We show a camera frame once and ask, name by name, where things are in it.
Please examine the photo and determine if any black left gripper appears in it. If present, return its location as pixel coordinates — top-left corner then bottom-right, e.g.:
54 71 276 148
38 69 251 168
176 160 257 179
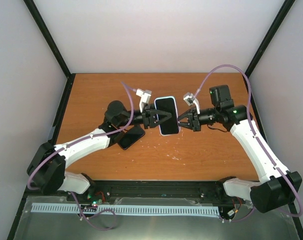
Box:
118 103 172 130

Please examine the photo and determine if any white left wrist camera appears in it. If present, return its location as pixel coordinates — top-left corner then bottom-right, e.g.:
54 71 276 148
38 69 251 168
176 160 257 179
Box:
135 88 152 113

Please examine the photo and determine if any metal front plate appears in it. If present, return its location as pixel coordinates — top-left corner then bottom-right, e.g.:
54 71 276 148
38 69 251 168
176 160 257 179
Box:
12 197 303 240

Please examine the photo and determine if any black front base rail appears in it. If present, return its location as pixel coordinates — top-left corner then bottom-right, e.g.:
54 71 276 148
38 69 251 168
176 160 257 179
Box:
26 179 292 203

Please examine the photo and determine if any black left frame post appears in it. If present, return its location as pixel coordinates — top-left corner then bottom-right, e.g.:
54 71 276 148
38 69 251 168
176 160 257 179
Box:
23 0 71 79

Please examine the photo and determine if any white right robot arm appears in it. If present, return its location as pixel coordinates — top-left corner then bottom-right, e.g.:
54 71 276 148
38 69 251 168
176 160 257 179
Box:
178 85 302 213

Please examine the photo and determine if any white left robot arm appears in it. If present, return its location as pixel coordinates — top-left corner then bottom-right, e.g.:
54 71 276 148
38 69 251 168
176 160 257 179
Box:
26 100 174 202

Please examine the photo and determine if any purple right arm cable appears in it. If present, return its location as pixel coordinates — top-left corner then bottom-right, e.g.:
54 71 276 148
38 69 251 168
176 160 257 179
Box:
192 64 303 224

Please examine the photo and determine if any black frame post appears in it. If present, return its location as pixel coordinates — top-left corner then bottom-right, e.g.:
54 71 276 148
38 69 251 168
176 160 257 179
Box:
23 0 71 79
245 0 296 78

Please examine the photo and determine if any light blue phone case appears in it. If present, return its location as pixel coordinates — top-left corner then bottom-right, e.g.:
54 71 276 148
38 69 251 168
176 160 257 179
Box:
153 95 181 137

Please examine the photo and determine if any black right frame post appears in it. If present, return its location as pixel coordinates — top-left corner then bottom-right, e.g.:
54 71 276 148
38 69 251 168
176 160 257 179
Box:
245 0 296 78

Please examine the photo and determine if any light blue slotted cable duct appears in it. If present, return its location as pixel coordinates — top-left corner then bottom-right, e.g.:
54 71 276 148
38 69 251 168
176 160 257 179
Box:
30 203 220 218

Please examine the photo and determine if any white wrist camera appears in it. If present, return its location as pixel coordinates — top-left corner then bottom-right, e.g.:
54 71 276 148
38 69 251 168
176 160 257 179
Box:
135 88 152 113
183 92 201 114

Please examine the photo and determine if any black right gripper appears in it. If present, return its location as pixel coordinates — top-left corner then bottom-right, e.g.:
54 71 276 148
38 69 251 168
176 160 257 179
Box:
173 106 220 131

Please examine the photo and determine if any black left table rail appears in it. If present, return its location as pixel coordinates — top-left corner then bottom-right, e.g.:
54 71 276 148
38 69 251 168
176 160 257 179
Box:
35 73 76 183

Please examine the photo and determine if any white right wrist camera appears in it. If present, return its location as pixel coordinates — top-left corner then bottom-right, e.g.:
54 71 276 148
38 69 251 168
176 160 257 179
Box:
183 92 201 114

